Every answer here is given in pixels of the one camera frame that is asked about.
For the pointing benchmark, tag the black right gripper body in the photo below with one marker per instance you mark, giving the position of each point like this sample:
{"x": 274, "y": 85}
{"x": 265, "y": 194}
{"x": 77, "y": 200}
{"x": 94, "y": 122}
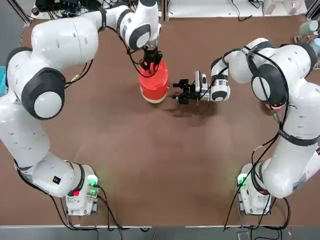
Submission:
{"x": 192, "y": 96}

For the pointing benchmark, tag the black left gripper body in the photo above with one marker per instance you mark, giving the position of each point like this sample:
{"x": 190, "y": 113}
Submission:
{"x": 153, "y": 57}

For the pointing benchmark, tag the orange rice cooker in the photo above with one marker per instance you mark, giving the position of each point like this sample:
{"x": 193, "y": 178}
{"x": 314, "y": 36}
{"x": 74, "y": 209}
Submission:
{"x": 152, "y": 87}

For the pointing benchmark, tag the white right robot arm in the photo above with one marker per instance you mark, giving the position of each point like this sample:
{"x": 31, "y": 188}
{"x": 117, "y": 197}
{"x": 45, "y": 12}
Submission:
{"x": 295, "y": 62}

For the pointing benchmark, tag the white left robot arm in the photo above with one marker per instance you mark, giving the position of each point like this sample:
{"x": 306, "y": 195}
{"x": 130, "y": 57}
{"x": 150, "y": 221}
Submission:
{"x": 62, "y": 37}

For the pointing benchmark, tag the green cup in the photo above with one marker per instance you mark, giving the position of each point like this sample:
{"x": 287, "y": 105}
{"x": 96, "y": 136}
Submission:
{"x": 307, "y": 28}

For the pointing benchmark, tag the blue cup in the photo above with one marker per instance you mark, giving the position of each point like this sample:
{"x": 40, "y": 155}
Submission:
{"x": 316, "y": 45}

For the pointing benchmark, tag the teal box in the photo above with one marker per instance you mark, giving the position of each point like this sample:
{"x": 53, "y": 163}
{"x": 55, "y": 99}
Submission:
{"x": 2, "y": 80}

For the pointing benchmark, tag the aluminium frame post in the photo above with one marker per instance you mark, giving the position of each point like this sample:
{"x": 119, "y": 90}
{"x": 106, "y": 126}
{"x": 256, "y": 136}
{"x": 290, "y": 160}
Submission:
{"x": 313, "y": 8}
{"x": 166, "y": 10}

